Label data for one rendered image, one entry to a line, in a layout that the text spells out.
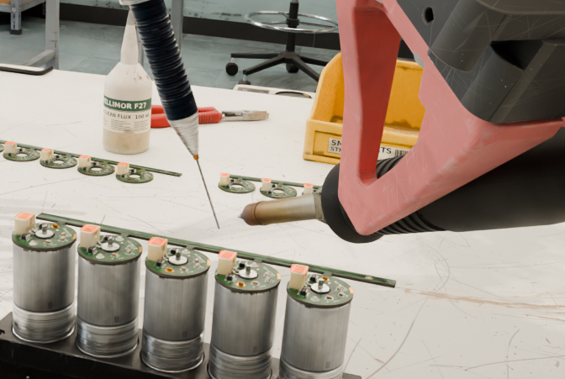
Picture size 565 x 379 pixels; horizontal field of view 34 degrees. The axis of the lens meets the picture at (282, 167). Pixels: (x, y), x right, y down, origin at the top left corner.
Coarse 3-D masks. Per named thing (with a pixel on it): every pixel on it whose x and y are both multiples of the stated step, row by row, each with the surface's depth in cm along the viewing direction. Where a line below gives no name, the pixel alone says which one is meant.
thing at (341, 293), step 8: (312, 280) 34; (336, 280) 35; (288, 288) 34; (304, 288) 33; (336, 288) 34; (344, 288) 34; (296, 296) 33; (304, 296) 33; (312, 296) 33; (320, 296) 33; (328, 296) 33; (336, 296) 33; (344, 296) 34; (352, 296) 34; (304, 304) 33; (312, 304) 33; (320, 304) 33; (328, 304) 33; (336, 304) 33; (344, 304) 33
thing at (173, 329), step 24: (168, 288) 34; (192, 288) 34; (144, 312) 35; (168, 312) 34; (192, 312) 35; (144, 336) 35; (168, 336) 35; (192, 336) 35; (144, 360) 36; (168, 360) 35; (192, 360) 35
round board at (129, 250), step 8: (104, 240) 36; (128, 240) 36; (80, 248) 35; (88, 248) 35; (96, 248) 35; (120, 248) 36; (128, 248) 36; (136, 248) 36; (88, 256) 35; (104, 256) 35; (112, 256) 35; (120, 256) 35; (128, 256) 35; (136, 256) 35; (104, 264) 34; (112, 264) 34
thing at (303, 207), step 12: (252, 204) 31; (264, 204) 30; (276, 204) 30; (288, 204) 29; (300, 204) 28; (312, 204) 28; (252, 216) 31; (264, 216) 30; (276, 216) 30; (288, 216) 29; (300, 216) 29; (312, 216) 28
